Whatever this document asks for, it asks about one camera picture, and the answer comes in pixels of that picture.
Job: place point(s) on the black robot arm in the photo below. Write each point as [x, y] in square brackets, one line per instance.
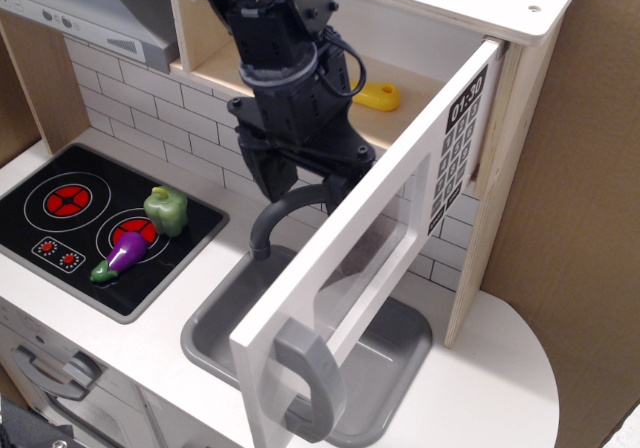
[290, 35]

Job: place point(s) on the brown cardboard panel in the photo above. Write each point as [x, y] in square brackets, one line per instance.
[566, 256]

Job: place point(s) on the dark grey toy faucet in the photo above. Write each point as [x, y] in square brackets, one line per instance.
[270, 217]

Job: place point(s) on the green toy bell pepper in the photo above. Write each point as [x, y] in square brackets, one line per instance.
[166, 208]

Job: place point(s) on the grey toy sink basin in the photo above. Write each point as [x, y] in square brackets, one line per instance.
[377, 372]

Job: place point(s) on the grey toy range hood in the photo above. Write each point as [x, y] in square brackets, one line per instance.
[140, 30]

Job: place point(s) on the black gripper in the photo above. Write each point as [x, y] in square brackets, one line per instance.
[300, 120]

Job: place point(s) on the grey toy oven door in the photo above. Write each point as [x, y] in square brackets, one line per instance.
[67, 386]

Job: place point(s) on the yellow handled toy knife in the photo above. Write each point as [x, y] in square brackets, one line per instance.
[380, 96]

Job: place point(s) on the wooden toy microwave cabinet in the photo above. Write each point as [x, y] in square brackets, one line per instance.
[419, 44]

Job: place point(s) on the purple toy eggplant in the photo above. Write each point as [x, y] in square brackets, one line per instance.
[130, 248]

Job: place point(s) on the white toy microwave door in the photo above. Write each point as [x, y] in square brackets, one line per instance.
[289, 348]

